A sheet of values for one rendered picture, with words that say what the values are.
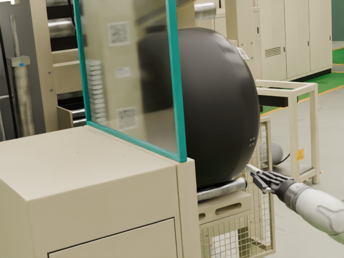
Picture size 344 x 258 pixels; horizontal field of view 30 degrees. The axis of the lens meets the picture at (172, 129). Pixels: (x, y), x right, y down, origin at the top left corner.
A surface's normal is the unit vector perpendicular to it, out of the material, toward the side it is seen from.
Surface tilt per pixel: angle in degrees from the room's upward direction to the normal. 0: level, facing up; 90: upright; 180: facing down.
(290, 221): 0
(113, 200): 90
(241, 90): 72
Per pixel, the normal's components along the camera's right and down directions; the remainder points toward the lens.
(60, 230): 0.50, 0.16
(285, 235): -0.07, -0.97
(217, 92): 0.44, -0.18
